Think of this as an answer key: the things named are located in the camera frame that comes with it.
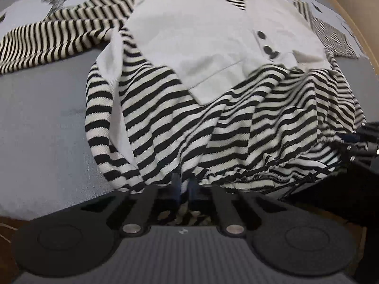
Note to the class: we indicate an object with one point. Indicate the wooden bed frame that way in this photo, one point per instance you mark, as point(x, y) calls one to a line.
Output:
point(362, 15)

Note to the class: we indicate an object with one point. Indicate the grey printed bed sheet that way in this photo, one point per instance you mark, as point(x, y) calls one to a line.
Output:
point(46, 160)

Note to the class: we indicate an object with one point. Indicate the black white striped garment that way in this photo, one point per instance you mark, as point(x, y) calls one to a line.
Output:
point(231, 92)

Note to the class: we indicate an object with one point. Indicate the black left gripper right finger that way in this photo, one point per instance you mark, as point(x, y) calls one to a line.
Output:
point(241, 213)

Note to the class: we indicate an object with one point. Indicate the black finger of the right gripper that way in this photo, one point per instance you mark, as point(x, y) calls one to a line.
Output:
point(361, 145)

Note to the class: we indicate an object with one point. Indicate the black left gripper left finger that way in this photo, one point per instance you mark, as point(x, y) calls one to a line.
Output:
point(132, 214)

